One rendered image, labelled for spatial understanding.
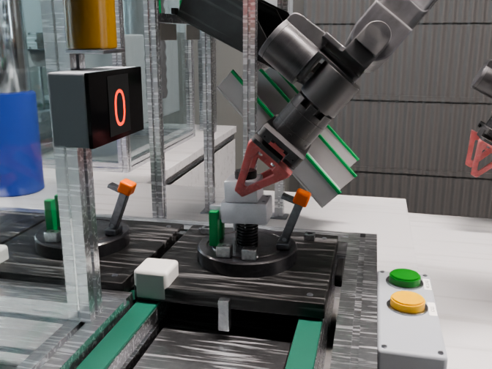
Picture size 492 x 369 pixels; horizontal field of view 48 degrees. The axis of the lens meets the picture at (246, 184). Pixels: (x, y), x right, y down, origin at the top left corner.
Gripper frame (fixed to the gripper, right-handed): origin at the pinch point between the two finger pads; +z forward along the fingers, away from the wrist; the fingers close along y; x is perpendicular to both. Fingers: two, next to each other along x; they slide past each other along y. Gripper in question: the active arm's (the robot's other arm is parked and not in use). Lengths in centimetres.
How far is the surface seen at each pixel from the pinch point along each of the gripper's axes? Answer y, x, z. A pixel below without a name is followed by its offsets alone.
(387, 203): -69, 31, 4
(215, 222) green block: 1.9, 0.3, 6.5
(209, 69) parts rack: -52, -23, 4
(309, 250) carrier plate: -4.3, 13.4, 2.9
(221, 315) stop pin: 13.3, 8.0, 9.9
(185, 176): -111, -16, 53
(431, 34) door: -280, 28, -43
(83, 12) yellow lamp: 20.8, -22.7, -9.9
